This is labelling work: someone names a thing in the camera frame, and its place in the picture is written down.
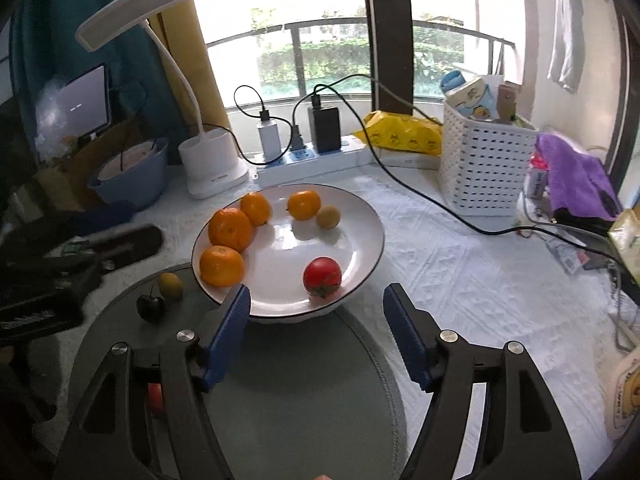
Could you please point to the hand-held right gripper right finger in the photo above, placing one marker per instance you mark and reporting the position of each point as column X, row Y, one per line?
column 405, row 340

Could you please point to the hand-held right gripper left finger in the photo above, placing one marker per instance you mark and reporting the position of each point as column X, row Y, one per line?
column 230, row 335

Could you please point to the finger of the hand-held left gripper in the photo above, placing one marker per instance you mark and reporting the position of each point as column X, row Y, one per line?
column 135, row 245
column 105, row 215

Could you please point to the small yellow-green fruit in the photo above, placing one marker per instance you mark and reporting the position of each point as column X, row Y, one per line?
column 328, row 216
column 171, row 285

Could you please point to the small dark plum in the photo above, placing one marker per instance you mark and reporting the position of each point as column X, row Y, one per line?
column 151, row 308

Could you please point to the white plate with dark rim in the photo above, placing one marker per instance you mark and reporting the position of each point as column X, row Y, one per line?
column 285, row 260

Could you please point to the large orange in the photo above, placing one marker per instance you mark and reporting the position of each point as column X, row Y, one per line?
column 230, row 230

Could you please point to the blue plastic bowl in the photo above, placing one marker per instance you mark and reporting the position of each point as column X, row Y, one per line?
column 135, row 185

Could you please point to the cardboard box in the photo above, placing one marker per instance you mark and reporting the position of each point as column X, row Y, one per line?
column 65, row 180

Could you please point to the white textured tablecloth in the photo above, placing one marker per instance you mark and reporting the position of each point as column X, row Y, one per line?
column 450, row 285

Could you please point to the grey round mat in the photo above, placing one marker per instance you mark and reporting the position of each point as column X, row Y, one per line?
column 300, row 410

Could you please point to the clear plastic bag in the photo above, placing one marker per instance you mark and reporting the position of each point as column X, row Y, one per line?
column 52, row 120

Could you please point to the white desk lamp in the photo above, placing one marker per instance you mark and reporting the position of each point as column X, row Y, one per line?
column 210, row 165

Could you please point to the yellow curtain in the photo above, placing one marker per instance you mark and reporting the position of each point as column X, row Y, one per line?
column 210, row 95

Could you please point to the white charger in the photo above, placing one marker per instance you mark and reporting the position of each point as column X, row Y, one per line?
column 269, row 140

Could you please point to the teal curtain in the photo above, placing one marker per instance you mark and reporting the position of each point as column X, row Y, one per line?
column 50, row 35

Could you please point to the white power strip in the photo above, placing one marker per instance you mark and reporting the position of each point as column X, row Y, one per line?
column 340, row 157

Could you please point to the white perforated basket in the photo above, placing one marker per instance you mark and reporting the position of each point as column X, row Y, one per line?
column 485, row 160

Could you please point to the yellow printed packet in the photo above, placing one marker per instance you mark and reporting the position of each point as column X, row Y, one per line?
column 400, row 135

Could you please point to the black charger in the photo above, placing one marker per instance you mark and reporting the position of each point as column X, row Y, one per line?
column 324, row 130

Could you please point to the cream pouch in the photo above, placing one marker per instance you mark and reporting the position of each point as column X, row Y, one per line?
column 625, row 395

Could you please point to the purple cloth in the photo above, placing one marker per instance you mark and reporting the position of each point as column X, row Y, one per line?
column 575, row 175

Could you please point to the yellow-green tissue pack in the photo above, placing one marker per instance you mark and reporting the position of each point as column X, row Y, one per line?
column 627, row 240

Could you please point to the cartoon print packet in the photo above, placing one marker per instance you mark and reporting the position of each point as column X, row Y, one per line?
column 472, row 100

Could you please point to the brown card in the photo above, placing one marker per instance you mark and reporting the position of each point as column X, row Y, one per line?
column 507, row 100

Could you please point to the blue tube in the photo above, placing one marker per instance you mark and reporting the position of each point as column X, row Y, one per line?
column 452, row 80

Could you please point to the balcony railing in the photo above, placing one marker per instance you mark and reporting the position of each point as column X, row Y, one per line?
column 350, row 21

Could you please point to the hanging pale garment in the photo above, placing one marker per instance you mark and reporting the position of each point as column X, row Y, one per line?
column 565, row 35

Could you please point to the tablet with dark frame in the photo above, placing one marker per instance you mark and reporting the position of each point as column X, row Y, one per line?
column 87, row 100

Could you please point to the dark sliding door frame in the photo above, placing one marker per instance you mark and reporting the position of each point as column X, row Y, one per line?
column 390, row 35

